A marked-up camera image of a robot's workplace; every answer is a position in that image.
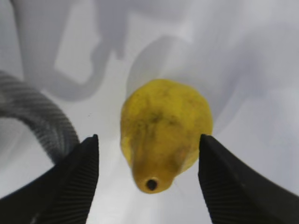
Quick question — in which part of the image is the navy blue lunch bag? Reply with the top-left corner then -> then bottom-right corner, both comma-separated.
0,71 -> 79,164

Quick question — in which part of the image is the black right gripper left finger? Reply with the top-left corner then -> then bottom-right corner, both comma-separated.
0,134 -> 99,224

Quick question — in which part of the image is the yellow pear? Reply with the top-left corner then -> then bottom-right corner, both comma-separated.
120,79 -> 213,194

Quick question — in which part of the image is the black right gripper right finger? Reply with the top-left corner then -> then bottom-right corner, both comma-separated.
198,134 -> 299,224

